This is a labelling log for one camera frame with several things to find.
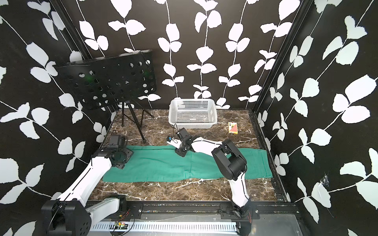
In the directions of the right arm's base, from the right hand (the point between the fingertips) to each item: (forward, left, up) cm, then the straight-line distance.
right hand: (177, 146), depth 95 cm
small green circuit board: (-43, +24, -4) cm, 49 cm away
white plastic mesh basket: (+33, -10, -3) cm, 35 cm away
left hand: (-9, +26, +7) cm, 28 cm away
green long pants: (-12, +7, -2) cm, 14 cm away
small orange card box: (+17, -40, -2) cm, 44 cm away
